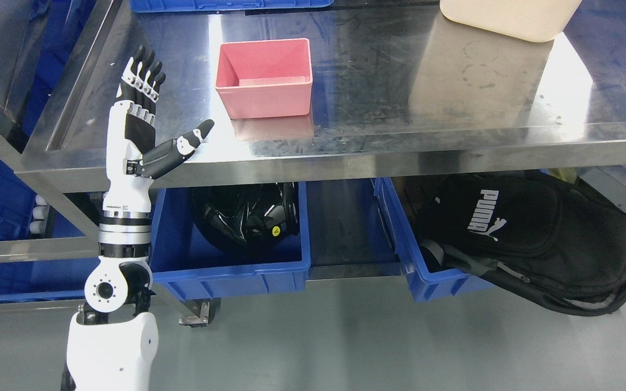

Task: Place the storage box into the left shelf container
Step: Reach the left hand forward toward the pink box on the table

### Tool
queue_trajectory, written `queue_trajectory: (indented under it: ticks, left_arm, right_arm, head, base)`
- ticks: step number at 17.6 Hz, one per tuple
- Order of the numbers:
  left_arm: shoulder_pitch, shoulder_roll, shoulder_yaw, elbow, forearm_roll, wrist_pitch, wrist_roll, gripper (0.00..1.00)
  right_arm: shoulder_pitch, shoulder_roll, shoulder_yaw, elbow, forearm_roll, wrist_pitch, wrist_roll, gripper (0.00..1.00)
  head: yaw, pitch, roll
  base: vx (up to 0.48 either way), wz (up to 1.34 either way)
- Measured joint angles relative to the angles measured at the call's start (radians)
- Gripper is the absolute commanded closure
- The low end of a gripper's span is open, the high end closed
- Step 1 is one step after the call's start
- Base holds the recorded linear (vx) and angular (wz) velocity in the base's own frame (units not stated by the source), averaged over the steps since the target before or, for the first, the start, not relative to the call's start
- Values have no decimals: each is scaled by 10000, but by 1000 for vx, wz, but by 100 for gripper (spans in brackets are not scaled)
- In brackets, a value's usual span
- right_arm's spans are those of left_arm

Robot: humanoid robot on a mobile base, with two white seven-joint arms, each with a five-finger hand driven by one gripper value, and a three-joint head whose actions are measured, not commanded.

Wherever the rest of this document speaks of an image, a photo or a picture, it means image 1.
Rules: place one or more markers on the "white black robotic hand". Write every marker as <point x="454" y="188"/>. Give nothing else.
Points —
<point x="134" y="160"/>

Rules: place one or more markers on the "pink plastic storage box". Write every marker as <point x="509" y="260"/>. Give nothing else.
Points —
<point x="265" y="79"/>

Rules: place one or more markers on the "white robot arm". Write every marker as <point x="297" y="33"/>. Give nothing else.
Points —
<point x="113" y="337"/>

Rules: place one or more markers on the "stainless steel shelf rack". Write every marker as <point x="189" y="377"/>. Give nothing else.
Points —
<point x="22" y="29"/>

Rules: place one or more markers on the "beige plastic container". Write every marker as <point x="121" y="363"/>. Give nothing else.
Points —
<point x="533" y="21"/>

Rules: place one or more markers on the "blue bin with helmet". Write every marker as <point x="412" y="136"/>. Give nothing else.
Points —
<point x="184" y="263"/>

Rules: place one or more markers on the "black glossy helmet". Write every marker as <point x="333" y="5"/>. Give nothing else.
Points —
<point x="246" y="220"/>

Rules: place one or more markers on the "blue bin lower left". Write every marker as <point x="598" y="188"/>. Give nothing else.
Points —
<point x="57" y="279"/>

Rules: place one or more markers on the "blue bin table top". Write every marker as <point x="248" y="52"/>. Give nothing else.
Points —
<point x="186" y="6"/>

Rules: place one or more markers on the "stainless steel table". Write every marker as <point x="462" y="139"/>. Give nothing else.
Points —
<point x="398" y="90"/>

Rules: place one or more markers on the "blue bin with backpack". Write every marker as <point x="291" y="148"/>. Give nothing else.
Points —
<point x="416" y="260"/>

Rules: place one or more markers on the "black Puma backpack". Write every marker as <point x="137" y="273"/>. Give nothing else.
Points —
<point x="541" y="244"/>

